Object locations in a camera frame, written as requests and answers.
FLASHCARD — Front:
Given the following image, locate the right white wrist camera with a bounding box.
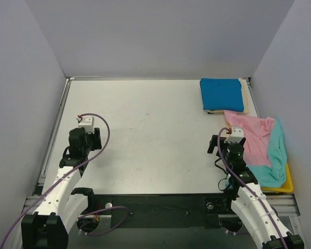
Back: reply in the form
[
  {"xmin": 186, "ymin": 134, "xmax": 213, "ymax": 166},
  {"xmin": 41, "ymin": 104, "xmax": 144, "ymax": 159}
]
[{"xmin": 224, "ymin": 126, "xmax": 244, "ymax": 144}]

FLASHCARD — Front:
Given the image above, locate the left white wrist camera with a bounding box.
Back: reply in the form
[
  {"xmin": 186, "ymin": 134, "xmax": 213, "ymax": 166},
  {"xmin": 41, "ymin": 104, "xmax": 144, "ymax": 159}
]
[{"xmin": 76, "ymin": 115, "xmax": 94, "ymax": 134}]

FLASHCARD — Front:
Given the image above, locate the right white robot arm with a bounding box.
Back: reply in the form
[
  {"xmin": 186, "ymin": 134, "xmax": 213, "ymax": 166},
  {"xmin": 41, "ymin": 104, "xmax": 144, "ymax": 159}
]
[{"xmin": 207, "ymin": 135, "xmax": 305, "ymax": 248}]

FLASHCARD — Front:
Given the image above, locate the yellow plastic tray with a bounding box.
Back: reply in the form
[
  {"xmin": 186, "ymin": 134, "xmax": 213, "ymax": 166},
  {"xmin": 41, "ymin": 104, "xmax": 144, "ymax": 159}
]
[{"xmin": 261, "ymin": 163, "xmax": 294, "ymax": 193}]

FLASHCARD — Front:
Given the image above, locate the teal t-shirt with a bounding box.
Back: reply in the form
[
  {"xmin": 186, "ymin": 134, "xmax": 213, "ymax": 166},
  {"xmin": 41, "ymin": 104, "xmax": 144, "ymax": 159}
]
[{"xmin": 247, "ymin": 118, "xmax": 287, "ymax": 188}]

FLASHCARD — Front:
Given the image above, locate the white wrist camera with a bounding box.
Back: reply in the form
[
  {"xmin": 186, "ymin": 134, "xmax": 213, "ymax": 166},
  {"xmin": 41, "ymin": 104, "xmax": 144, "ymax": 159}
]
[
  {"xmin": 224, "ymin": 126, "xmax": 244, "ymax": 144},
  {"xmin": 76, "ymin": 115, "xmax": 94, "ymax": 134}
]

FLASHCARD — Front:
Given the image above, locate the pink t-shirt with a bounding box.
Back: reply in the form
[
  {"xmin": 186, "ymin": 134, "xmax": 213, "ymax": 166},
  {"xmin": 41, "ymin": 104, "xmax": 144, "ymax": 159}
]
[{"xmin": 224, "ymin": 110, "xmax": 275, "ymax": 167}]

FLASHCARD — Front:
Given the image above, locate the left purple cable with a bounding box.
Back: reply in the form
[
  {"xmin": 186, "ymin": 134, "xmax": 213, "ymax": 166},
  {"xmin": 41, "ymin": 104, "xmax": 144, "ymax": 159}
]
[{"xmin": 0, "ymin": 113, "xmax": 129, "ymax": 249}]

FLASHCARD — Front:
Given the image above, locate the folded blue t-shirt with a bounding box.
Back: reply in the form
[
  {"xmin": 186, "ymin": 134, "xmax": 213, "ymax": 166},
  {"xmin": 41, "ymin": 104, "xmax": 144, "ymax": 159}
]
[{"xmin": 199, "ymin": 77, "xmax": 245, "ymax": 113}]

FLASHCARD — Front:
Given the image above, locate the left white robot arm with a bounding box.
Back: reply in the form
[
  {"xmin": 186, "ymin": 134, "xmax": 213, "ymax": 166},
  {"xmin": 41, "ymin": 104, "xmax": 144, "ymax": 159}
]
[{"xmin": 21, "ymin": 127, "xmax": 102, "ymax": 248}]

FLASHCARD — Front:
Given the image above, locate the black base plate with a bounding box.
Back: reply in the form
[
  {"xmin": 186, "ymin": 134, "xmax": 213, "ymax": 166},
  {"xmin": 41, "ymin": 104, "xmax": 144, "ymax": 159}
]
[{"xmin": 77, "ymin": 193, "xmax": 243, "ymax": 232}]

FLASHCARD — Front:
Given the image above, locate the aluminium table frame rail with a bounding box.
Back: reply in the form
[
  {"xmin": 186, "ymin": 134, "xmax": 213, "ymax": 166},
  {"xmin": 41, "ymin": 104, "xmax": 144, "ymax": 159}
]
[{"xmin": 22, "ymin": 76, "xmax": 301, "ymax": 218}]

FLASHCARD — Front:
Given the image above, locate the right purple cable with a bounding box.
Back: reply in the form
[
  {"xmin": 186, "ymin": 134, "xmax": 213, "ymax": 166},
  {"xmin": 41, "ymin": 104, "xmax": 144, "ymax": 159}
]
[{"xmin": 218, "ymin": 127, "xmax": 288, "ymax": 249}]

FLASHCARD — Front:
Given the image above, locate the folded cream t-shirt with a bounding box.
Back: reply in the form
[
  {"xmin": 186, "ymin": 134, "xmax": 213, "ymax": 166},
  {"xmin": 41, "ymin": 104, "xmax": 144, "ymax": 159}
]
[{"xmin": 203, "ymin": 78, "xmax": 250, "ymax": 115}]

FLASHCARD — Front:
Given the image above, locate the purple cable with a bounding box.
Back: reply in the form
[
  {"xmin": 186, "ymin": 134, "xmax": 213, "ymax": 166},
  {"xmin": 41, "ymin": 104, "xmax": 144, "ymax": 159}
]
[
  {"xmin": 0, "ymin": 113, "xmax": 129, "ymax": 249},
  {"xmin": 218, "ymin": 127, "xmax": 288, "ymax": 249}
]

